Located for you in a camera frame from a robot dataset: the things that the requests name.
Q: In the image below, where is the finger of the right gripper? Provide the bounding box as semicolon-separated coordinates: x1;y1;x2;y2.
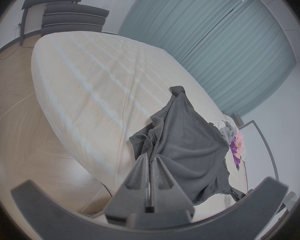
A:
231;188;247;201

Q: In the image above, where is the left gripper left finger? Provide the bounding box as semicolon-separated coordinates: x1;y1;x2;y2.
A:
104;154;151;221

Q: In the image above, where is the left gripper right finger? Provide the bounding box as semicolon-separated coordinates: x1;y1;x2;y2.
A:
150;157;196;217

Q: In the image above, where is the black T-shirt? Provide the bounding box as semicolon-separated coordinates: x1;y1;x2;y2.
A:
128;85;243;206

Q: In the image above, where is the bed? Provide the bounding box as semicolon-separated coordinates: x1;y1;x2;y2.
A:
31;31;281;219

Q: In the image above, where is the purple garment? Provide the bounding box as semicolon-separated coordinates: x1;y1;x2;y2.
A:
229;137;242;171

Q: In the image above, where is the pink garment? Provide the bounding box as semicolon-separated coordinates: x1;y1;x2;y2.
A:
234;132;246;159

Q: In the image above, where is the grey garment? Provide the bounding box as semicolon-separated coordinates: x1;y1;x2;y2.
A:
219;121;238;145

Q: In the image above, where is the grey bedside table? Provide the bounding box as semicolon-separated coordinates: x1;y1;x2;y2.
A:
231;113;243;125

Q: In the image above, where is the white printed pillow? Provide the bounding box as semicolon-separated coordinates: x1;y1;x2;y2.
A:
222;113;237;127

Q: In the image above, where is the blue-green curtain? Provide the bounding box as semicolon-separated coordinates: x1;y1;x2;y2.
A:
179;0;297;119
117;0;251;62

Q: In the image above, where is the black chest of drawers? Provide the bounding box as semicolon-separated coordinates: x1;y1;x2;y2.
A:
41;3;110;37

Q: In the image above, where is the dark grey dressing table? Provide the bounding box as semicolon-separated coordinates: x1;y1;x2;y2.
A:
19;0;85;46

